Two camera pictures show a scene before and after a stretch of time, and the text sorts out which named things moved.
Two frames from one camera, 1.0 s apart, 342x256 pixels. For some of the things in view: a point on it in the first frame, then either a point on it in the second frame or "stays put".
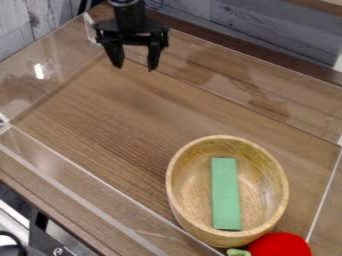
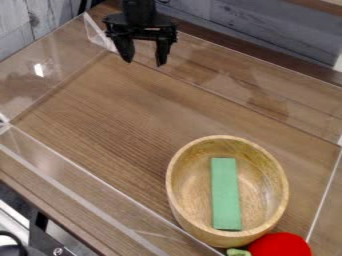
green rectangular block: [226, 194] stays put
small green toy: [238, 252] stays put
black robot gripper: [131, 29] → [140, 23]
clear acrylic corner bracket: [90, 29] stays put
